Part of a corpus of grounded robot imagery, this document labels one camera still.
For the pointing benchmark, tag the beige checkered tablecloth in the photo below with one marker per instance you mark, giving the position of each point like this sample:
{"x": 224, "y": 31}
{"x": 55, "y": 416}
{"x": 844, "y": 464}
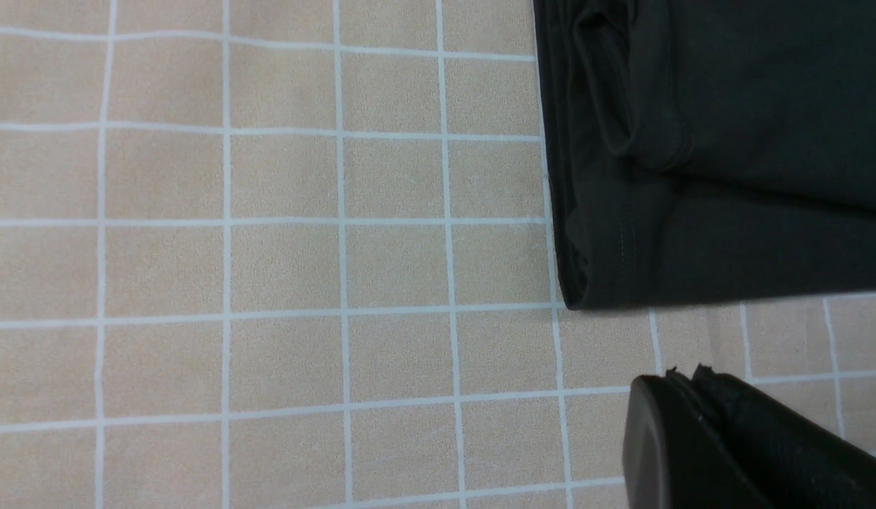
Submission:
{"x": 298, "y": 254}

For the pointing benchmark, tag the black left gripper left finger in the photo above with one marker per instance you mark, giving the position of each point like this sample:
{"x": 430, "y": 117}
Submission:
{"x": 673, "y": 454}

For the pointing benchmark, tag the dark gray long-sleeved shirt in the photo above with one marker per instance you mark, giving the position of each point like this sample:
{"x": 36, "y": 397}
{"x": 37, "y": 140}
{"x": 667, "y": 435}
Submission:
{"x": 709, "y": 151}

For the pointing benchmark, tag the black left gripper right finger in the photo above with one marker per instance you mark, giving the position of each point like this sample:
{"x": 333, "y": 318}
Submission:
{"x": 791, "y": 460}

